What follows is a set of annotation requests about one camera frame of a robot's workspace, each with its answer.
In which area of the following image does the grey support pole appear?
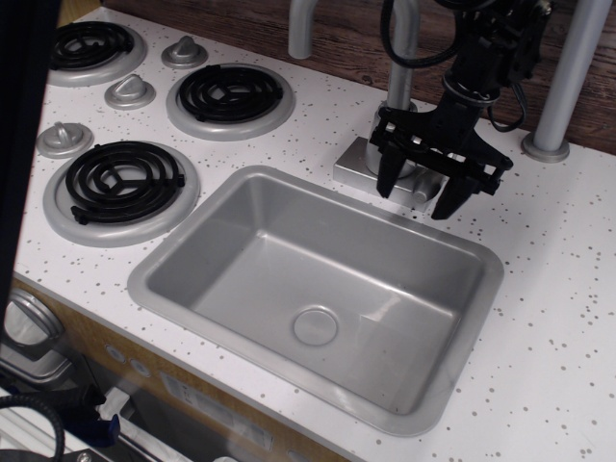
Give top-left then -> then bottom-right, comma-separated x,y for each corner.
522,1 -> 612,164

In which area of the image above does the rear silver stove knob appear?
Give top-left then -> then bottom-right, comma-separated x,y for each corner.
161,36 -> 208,69

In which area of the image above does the silver faucet lever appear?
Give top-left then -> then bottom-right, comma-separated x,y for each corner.
412,169 -> 445,204

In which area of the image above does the middle black coil burner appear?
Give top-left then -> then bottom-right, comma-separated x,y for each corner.
166,64 -> 295,141

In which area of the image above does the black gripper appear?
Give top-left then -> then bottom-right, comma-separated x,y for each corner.
370,91 -> 511,220

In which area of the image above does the grey plastic sink basin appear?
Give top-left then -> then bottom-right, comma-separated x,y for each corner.
127,166 -> 504,437

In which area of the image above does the silver oven dial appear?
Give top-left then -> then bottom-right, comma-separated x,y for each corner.
4,288 -> 64,348

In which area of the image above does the front black coil burner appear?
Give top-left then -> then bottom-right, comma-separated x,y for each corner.
42,141 -> 200,247

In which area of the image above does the silver toy faucet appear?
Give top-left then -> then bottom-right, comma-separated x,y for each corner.
288,0 -> 434,212

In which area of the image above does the black coiled cable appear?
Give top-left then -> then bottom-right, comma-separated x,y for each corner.
0,392 -> 73,456

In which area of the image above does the rear black coil burner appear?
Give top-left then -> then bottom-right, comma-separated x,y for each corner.
47,21 -> 147,88

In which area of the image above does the middle silver stove knob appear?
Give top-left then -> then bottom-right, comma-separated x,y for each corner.
104,74 -> 156,111

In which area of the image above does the dark foreground post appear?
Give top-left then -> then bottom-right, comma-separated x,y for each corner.
1,1 -> 61,312

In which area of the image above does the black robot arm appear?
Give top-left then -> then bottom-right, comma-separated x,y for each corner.
370,1 -> 553,219

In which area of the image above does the silver stove knob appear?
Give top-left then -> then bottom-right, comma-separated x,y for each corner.
161,36 -> 208,69
104,74 -> 156,111
36,122 -> 93,159

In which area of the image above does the front silver stove knob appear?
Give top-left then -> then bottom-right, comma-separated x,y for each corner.
36,122 -> 93,159

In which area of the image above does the black coil burner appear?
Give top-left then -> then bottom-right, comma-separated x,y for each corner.
42,141 -> 200,247
166,64 -> 295,141
47,21 -> 147,88

